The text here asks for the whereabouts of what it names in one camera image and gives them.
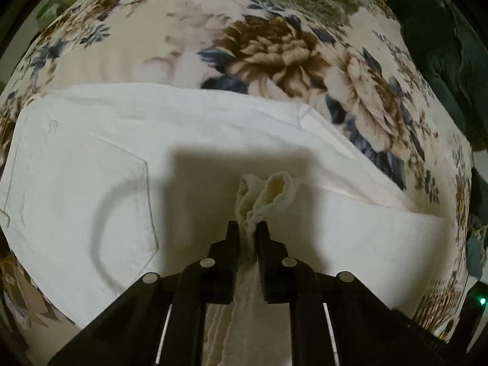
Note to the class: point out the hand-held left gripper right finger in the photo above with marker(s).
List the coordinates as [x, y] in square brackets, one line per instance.
[264, 244]

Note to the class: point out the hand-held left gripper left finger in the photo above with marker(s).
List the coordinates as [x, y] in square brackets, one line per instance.
[231, 244]

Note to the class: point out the floral printed blanket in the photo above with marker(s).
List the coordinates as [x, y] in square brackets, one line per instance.
[267, 45]

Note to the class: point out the dark green cloth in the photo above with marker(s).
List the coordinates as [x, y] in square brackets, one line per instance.
[438, 57]

